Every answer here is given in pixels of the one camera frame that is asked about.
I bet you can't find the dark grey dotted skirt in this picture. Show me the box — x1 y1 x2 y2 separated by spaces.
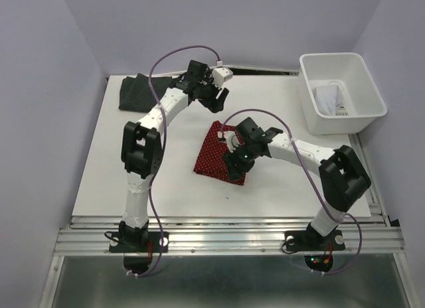
118 74 173 113

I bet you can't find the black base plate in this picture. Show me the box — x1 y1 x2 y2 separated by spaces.
281 230 345 254
104 231 169 254

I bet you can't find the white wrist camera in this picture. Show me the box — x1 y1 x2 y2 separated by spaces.
217 131 240 153
212 67 233 89

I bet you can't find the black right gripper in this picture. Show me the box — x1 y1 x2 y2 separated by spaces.
221 141 258 183

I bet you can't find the white garment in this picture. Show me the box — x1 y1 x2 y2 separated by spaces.
312 84 349 116

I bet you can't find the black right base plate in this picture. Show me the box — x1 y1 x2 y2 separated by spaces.
281 230 345 254

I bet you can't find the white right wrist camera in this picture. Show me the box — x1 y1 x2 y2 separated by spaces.
217 131 240 153

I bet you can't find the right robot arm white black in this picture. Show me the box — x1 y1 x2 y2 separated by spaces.
217 117 371 252

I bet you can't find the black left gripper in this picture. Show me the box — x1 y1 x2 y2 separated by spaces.
197 73 228 113

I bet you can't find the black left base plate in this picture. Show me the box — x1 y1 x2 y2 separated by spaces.
104 231 169 254

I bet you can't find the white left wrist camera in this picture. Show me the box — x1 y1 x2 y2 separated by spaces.
212 67 233 89

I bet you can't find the aluminium rail frame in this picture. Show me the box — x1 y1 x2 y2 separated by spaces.
53 216 405 256

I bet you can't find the white plastic bin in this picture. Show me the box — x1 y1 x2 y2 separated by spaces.
297 52 387 135

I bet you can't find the red dotted skirt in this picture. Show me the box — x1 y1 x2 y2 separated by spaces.
193 120 246 186

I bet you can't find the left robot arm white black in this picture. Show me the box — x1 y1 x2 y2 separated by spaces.
118 60 233 251

